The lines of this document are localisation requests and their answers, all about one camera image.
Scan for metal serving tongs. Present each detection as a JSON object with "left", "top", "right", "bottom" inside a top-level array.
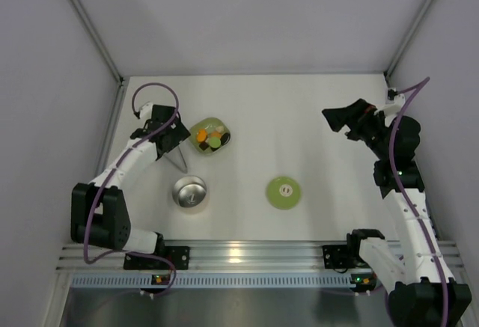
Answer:
[{"left": 163, "top": 146, "right": 188, "bottom": 174}]

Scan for green round food piece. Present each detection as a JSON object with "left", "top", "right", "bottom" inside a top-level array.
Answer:
[{"left": 207, "top": 136, "right": 222, "bottom": 149}]

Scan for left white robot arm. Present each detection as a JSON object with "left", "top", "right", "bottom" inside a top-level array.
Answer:
[{"left": 70, "top": 103, "right": 190, "bottom": 257}]

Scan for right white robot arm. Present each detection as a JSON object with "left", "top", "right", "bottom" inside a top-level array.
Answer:
[{"left": 322, "top": 96, "right": 472, "bottom": 326}]

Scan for steel lunch box bowl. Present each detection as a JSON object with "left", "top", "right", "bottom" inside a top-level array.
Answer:
[{"left": 171, "top": 175, "right": 209, "bottom": 214}]

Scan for orange food piece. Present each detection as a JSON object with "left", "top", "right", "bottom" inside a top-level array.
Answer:
[{"left": 196, "top": 129, "right": 208, "bottom": 144}]

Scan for green food tray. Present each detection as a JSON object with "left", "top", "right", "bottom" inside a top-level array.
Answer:
[{"left": 189, "top": 117, "right": 232, "bottom": 156}]

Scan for black round food piece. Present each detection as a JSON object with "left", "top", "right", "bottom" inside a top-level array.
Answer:
[{"left": 221, "top": 134, "right": 231, "bottom": 144}]

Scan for green round lid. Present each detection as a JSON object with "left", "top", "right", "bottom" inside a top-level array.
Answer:
[{"left": 266, "top": 176, "right": 302, "bottom": 210}]

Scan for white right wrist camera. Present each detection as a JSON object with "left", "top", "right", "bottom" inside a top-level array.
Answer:
[{"left": 379, "top": 88, "right": 406, "bottom": 117}]

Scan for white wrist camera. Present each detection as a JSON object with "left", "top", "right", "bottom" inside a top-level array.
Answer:
[
  {"left": 134, "top": 102, "right": 153, "bottom": 120},
  {"left": 379, "top": 88, "right": 406, "bottom": 117}
]

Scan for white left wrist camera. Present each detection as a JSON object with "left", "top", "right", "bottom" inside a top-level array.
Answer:
[{"left": 134, "top": 102, "right": 153, "bottom": 120}]

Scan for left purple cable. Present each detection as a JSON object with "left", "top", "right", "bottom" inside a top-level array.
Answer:
[{"left": 82, "top": 82, "right": 181, "bottom": 298}]

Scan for left aluminium frame post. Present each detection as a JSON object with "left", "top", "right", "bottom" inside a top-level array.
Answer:
[{"left": 51, "top": 0, "right": 125, "bottom": 85}]

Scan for aluminium frame post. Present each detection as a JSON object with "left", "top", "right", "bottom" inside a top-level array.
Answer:
[
  {"left": 51, "top": 0, "right": 125, "bottom": 85},
  {"left": 383, "top": 0, "right": 436, "bottom": 85}
]

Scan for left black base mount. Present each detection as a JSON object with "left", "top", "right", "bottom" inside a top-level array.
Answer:
[{"left": 123, "top": 245, "right": 190, "bottom": 271}]

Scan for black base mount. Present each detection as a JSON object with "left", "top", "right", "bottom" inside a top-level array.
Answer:
[
  {"left": 322, "top": 245, "right": 356, "bottom": 273},
  {"left": 123, "top": 245, "right": 190, "bottom": 271}
]

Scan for aluminium mounting rail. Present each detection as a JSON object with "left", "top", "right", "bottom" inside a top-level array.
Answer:
[{"left": 55, "top": 239, "right": 465, "bottom": 272}]

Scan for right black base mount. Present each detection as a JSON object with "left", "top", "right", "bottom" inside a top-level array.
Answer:
[{"left": 322, "top": 245, "right": 356, "bottom": 273}]

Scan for right aluminium frame post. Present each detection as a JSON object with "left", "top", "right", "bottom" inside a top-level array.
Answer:
[{"left": 383, "top": 0, "right": 436, "bottom": 85}]

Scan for grey slotted cable duct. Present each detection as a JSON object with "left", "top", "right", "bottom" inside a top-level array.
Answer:
[{"left": 71, "top": 272, "right": 355, "bottom": 289}]

